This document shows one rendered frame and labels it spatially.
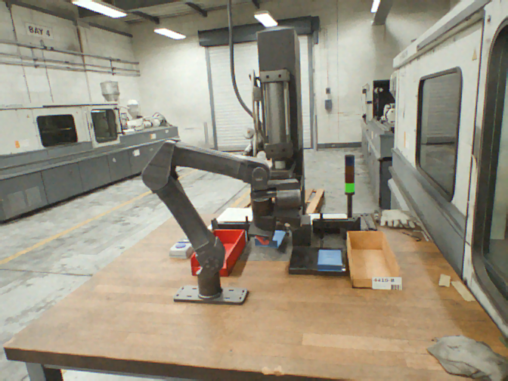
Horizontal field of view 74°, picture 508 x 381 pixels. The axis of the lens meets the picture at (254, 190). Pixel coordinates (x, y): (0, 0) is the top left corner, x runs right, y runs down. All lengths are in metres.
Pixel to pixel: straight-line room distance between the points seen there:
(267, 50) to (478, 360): 1.04
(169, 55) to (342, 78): 5.37
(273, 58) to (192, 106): 10.22
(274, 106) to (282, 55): 0.19
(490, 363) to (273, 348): 0.41
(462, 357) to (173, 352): 0.58
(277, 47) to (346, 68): 9.16
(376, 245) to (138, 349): 0.79
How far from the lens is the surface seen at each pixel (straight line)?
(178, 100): 11.64
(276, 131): 1.17
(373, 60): 10.43
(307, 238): 1.24
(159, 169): 0.84
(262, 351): 0.80
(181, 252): 1.24
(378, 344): 0.83
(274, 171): 1.17
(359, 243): 1.22
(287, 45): 1.26
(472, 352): 0.83
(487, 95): 1.04
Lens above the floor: 1.41
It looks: 14 degrees down
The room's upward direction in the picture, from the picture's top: 4 degrees counter-clockwise
